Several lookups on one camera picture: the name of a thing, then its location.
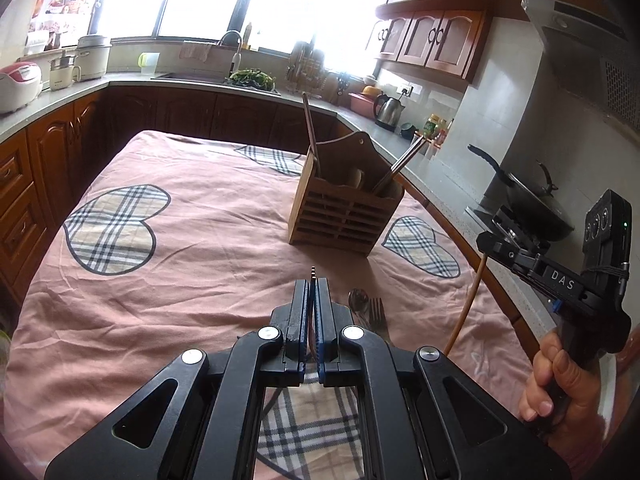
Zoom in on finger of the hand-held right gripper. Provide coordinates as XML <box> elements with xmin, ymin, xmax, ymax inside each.
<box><xmin>475</xmin><ymin>232</ymin><xmax>536</xmax><ymax>276</ymax></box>
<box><xmin>492</xmin><ymin>206</ymin><xmax>546</xmax><ymax>261</ymax></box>

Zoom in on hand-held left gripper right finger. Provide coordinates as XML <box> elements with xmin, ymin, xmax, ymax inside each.
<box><xmin>316</xmin><ymin>279</ymin><xmax>571</xmax><ymax>480</ymax></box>

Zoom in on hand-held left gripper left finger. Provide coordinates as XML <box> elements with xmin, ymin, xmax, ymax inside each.
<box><xmin>45</xmin><ymin>280</ymin><xmax>312</xmax><ymax>480</ymax></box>

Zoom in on metal chopstick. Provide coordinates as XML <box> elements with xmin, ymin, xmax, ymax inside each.
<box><xmin>310</xmin><ymin>266</ymin><xmax>319</xmax><ymax>361</ymax></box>
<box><xmin>382</xmin><ymin>139</ymin><xmax>432</xmax><ymax>195</ymax></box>
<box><xmin>372</xmin><ymin>136</ymin><xmax>426</xmax><ymax>197</ymax></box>

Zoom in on floral-end wooden chopstick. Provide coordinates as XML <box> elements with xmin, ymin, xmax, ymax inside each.
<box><xmin>443</xmin><ymin>254</ymin><xmax>487</xmax><ymax>356</ymax></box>

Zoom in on wooden utensil holder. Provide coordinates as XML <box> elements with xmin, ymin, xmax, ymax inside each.
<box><xmin>287</xmin><ymin>131</ymin><xmax>406</xmax><ymax>258</ymax></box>

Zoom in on person's right hand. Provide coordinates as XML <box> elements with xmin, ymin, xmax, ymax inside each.
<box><xmin>517</xmin><ymin>332</ymin><xmax>623</xmax><ymax>443</ymax></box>

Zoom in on black wok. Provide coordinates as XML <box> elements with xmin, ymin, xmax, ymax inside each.
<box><xmin>467</xmin><ymin>144</ymin><xmax>576</xmax><ymax>241</ymax></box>

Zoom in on metal spoon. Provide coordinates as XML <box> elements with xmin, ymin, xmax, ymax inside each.
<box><xmin>348</xmin><ymin>287</ymin><xmax>371</xmax><ymax>326</ymax></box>

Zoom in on wok lid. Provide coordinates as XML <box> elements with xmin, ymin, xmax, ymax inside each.
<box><xmin>507</xmin><ymin>160</ymin><xmax>561</xmax><ymax>211</ymax></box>

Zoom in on metal fork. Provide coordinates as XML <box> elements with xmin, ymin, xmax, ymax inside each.
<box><xmin>367</xmin><ymin>297</ymin><xmax>392</xmax><ymax>343</ymax></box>

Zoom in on spice jars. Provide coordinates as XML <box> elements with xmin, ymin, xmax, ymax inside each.
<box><xmin>422</xmin><ymin>112</ymin><xmax>456</xmax><ymax>148</ymax></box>

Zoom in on pink heart-print tablecloth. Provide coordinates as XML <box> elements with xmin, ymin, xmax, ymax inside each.
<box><xmin>0</xmin><ymin>130</ymin><xmax>538</xmax><ymax>480</ymax></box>

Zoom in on steel electric kettle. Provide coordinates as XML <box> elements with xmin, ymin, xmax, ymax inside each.
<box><xmin>372</xmin><ymin>92</ymin><xmax>407</xmax><ymax>133</ymax></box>

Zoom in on plain wooden chopstick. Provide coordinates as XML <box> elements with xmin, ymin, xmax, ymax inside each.
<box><xmin>301</xmin><ymin>92</ymin><xmax>321</xmax><ymax>171</ymax></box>

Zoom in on pink basin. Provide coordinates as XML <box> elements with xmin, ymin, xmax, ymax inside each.
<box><xmin>347</xmin><ymin>92</ymin><xmax>377</xmax><ymax>120</ymax></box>

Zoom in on steel range hood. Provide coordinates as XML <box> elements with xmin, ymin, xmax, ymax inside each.
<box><xmin>520</xmin><ymin>0</ymin><xmax>640</xmax><ymax>136</ymax></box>

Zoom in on green vegetables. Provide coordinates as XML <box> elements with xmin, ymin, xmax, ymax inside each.
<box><xmin>225</xmin><ymin>69</ymin><xmax>277</xmax><ymax>92</ymax></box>

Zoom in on dish rack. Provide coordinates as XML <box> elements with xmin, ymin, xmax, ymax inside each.
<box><xmin>287</xmin><ymin>40</ymin><xmax>331</xmax><ymax>98</ymax></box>

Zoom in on kitchen faucet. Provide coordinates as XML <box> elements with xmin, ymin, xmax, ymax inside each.
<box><xmin>217</xmin><ymin>30</ymin><xmax>244</xmax><ymax>78</ymax></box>

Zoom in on dish cloth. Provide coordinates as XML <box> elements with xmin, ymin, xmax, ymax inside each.
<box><xmin>179</xmin><ymin>41</ymin><xmax>213</xmax><ymax>63</ymax></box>

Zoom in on wooden base cabinets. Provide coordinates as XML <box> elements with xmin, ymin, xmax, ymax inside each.
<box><xmin>0</xmin><ymin>85</ymin><xmax>341</xmax><ymax>306</ymax></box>

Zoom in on light green cup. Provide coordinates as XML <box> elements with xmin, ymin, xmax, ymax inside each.
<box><xmin>137</xmin><ymin>51</ymin><xmax>161</xmax><ymax>77</ymax></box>

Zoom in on kitchen window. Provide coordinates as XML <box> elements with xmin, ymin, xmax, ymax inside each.
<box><xmin>90</xmin><ymin>0</ymin><xmax>396</xmax><ymax>73</ymax></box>

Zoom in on white slow cooker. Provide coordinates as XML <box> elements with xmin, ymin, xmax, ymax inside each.
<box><xmin>75</xmin><ymin>35</ymin><xmax>112</xmax><ymax>82</ymax></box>

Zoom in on grey speckled countertop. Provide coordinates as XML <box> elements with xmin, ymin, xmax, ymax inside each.
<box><xmin>0</xmin><ymin>72</ymin><xmax>531</xmax><ymax>321</ymax></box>

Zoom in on small white electric pot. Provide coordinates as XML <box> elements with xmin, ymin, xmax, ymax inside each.
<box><xmin>47</xmin><ymin>50</ymin><xmax>83</xmax><ymax>92</ymax></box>

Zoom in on white and red rice cooker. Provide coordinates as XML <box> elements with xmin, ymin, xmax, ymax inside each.
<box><xmin>0</xmin><ymin>61</ymin><xmax>43</xmax><ymax>115</ymax></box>

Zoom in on white container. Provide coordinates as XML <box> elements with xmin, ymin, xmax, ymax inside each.
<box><xmin>22</xmin><ymin>32</ymin><xmax>51</xmax><ymax>56</ymax></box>

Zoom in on wooden wall cabinets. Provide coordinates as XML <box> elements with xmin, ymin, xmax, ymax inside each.
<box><xmin>372</xmin><ymin>0</ymin><xmax>556</xmax><ymax>83</ymax></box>

